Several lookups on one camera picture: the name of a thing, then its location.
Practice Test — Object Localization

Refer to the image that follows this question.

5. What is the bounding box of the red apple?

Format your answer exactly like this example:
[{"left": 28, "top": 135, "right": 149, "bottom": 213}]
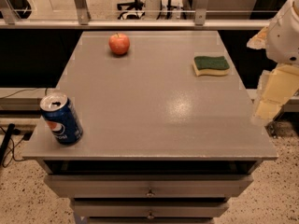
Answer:
[{"left": 108, "top": 33, "right": 130, "bottom": 55}]

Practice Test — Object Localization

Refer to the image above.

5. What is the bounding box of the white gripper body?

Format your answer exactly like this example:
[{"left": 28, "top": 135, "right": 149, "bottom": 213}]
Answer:
[{"left": 266, "top": 0, "right": 299, "bottom": 64}]

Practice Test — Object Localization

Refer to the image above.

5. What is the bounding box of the black floor cable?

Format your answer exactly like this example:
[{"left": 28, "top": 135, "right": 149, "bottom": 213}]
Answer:
[{"left": 0, "top": 123, "right": 34, "bottom": 169}]

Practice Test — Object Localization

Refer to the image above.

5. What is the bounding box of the top drawer knob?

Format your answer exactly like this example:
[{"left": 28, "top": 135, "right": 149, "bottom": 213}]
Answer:
[{"left": 146, "top": 189, "right": 155, "bottom": 198}]

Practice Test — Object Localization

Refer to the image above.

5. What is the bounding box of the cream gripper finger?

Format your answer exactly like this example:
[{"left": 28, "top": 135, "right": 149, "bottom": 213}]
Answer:
[
  {"left": 247, "top": 26, "right": 268, "bottom": 49},
  {"left": 251, "top": 63, "right": 299, "bottom": 126}
]

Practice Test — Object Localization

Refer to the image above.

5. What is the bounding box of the metal railing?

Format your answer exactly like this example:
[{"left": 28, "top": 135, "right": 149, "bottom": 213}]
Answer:
[{"left": 0, "top": 0, "right": 270, "bottom": 30}]

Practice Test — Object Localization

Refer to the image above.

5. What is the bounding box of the green and yellow sponge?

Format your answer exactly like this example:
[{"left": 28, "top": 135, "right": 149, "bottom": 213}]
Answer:
[{"left": 192, "top": 56, "right": 230, "bottom": 77}]

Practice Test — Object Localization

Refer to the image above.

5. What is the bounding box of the drawer knob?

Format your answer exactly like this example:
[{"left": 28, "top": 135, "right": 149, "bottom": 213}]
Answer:
[
  {"left": 146, "top": 189, "right": 155, "bottom": 198},
  {"left": 147, "top": 212, "right": 155, "bottom": 219}
]

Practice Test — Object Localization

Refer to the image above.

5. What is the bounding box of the grey drawer cabinet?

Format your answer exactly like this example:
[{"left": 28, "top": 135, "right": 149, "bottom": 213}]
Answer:
[{"left": 23, "top": 31, "right": 277, "bottom": 224}]

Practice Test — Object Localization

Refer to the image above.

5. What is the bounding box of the blue Pepsi can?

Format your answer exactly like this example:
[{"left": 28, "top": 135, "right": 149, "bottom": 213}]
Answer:
[{"left": 40, "top": 92, "right": 83, "bottom": 145}]

